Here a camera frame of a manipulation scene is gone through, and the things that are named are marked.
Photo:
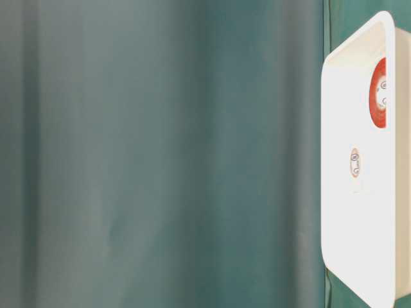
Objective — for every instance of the white tape roll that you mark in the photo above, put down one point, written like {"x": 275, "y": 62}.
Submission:
{"x": 357, "y": 176}

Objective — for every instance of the red tape roll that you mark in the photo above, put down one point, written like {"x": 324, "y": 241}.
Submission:
{"x": 378, "y": 94}

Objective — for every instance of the white plastic case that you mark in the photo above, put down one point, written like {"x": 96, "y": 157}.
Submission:
{"x": 365, "y": 239}

